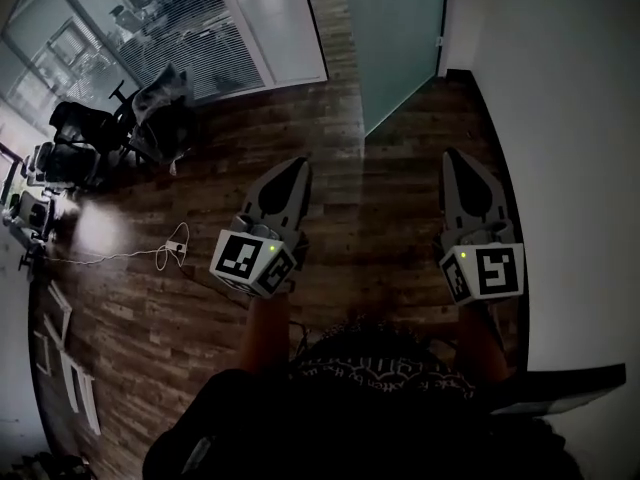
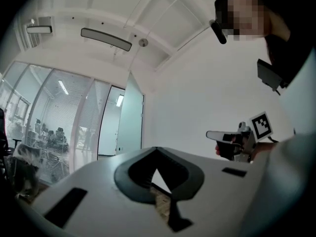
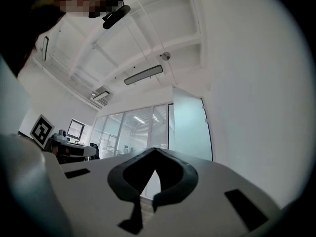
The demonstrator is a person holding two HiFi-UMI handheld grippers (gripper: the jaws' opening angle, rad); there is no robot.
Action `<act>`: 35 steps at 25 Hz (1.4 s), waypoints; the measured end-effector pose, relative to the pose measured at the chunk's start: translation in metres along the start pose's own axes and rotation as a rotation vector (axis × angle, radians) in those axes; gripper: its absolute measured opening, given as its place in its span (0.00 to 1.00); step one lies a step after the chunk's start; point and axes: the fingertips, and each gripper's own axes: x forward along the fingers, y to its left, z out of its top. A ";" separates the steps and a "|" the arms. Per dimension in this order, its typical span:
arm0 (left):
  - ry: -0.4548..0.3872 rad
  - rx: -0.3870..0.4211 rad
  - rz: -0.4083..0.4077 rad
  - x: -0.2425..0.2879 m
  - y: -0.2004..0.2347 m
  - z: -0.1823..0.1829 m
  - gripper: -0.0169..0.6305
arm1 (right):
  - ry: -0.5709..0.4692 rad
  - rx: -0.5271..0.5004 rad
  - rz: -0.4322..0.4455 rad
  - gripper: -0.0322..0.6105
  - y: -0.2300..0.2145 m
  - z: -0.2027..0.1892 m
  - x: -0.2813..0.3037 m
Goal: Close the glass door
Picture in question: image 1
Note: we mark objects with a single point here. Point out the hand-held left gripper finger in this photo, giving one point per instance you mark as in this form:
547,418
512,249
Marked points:
254,199
301,195

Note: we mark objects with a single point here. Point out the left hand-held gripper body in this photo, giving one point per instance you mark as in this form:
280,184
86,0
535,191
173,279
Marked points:
250,263

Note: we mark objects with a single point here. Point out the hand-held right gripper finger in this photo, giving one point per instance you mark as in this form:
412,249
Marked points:
446,203
500,208

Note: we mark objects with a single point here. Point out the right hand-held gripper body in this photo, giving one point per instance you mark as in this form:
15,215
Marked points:
492,273

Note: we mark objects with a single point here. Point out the frosted glass door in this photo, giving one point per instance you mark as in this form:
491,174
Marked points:
400,43

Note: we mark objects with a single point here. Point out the person's right forearm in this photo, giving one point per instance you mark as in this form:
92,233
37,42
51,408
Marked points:
480,348

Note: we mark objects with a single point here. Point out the person's left forearm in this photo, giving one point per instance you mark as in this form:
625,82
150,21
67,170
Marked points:
265,333

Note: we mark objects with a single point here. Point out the office chair with plastic cover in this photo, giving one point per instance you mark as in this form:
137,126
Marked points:
160,118

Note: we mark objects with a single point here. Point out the person's patterned trousers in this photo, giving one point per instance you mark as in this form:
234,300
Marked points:
360,330

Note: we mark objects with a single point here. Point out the frosted glass side panel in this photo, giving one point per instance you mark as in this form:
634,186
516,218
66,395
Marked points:
280,28

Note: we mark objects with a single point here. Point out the person's black printed shirt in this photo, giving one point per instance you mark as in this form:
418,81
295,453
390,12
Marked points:
325,428

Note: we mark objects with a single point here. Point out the glass partition with striped film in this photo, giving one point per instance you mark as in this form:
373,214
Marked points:
165,33

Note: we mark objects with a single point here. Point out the white tape floor markings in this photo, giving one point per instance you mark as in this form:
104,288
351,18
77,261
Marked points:
89,403

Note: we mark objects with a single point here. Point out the white frame office chair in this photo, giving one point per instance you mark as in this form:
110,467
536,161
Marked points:
42,165

